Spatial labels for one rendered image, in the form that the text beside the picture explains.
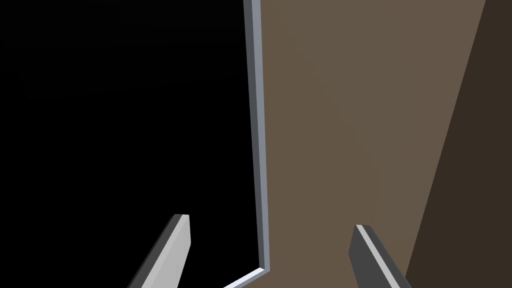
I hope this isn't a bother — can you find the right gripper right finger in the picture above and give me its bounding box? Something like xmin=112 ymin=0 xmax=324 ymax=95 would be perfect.
xmin=348 ymin=224 xmax=413 ymax=288

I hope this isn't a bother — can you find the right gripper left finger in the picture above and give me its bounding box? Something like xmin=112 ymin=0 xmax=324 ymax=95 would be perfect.
xmin=127 ymin=213 xmax=192 ymax=288

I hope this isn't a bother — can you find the black pane with grey frame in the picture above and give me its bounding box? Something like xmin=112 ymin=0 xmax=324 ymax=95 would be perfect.
xmin=0 ymin=0 xmax=271 ymax=288

